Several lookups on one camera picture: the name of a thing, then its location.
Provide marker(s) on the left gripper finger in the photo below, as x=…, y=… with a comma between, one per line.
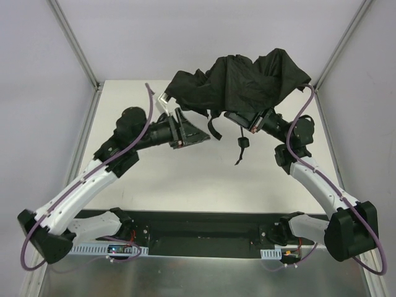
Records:
x=191, y=135
x=182, y=122

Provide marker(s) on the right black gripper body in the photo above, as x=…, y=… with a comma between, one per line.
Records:
x=258, y=120

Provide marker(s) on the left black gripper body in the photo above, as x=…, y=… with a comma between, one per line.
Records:
x=178, y=129

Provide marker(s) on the black folding umbrella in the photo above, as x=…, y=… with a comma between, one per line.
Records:
x=235, y=83

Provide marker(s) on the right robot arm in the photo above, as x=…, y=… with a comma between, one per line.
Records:
x=351, y=226

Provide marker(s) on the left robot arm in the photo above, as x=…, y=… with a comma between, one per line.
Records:
x=54, y=229

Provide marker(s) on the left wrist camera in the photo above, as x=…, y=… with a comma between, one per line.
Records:
x=162, y=103

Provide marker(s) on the left white cable duct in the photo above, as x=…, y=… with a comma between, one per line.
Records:
x=108, y=249

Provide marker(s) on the white cable duct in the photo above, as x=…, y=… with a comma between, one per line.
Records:
x=108, y=249
x=271, y=254

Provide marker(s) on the right white cable duct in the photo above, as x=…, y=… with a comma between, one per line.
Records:
x=271, y=254

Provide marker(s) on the right aluminium frame post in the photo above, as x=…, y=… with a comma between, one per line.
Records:
x=351, y=28

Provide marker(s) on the aluminium frame post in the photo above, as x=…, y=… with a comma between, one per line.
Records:
x=74, y=44
x=351, y=28

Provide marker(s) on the left aluminium frame post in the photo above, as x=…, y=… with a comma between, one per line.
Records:
x=74, y=44

